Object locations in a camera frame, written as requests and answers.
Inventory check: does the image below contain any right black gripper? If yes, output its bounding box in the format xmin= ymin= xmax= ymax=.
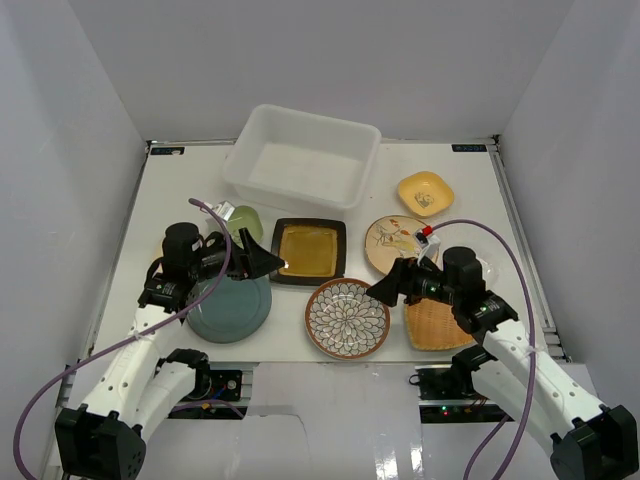
xmin=366 ymin=254 xmax=460 ymax=308

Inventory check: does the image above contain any floral patterned round bowl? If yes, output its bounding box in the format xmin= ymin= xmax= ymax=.
xmin=304 ymin=278 xmax=391 ymax=360

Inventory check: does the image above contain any beige bird painted plate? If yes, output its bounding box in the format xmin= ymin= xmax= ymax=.
xmin=365 ymin=215 xmax=426 ymax=275

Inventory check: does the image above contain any blue-grey round plate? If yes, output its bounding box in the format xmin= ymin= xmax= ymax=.
xmin=187 ymin=276 xmax=272 ymax=344

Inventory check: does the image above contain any black square amber plate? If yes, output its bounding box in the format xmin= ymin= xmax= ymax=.
xmin=270 ymin=218 xmax=347 ymax=286

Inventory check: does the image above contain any woven bamboo basket plate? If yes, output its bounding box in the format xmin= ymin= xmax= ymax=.
xmin=404 ymin=299 xmax=474 ymax=351

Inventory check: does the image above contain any cream panda dish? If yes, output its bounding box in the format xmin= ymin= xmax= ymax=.
xmin=152 ymin=243 xmax=163 ymax=263

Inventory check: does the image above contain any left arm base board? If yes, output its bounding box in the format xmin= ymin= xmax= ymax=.
xmin=169 ymin=368 xmax=253 ymax=420

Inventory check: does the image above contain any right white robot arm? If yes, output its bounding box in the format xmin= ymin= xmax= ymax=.
xmin=367 ymin=247 xmax=639 ymax=479

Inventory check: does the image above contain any right arm base board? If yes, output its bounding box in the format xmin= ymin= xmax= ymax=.
xmin=408 ymin=364 xmax=505 ymax=425

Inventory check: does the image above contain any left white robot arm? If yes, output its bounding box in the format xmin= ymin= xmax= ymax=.
xmin=55 ymin=222 xmax=286 ymax=479

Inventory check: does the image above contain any white plastic bin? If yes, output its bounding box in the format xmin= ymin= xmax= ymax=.
xmin=222 ymin=104 xmax=381 ymax=219

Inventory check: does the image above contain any green panda dish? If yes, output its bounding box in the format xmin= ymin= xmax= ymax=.
xmin=227 ymin=205 xmax=264 ymax=247

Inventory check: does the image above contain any yellow panda dish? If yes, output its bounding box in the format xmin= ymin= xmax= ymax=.
xmin=397 ymin=171 xmax=455 ymax=218

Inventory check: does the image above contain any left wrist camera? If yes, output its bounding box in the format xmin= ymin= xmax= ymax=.
xmin=212 ymin=201 xmax=236 ymax=222

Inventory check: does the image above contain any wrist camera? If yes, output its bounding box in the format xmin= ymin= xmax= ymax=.
xmin=413 ymin=226 xmax=441 ymax=263
xmin=212 ymin=201 xmax=236 ymax=222

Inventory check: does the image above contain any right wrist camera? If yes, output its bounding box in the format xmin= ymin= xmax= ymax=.
xmin=413 ymin=226 xmax=441 ymax=263

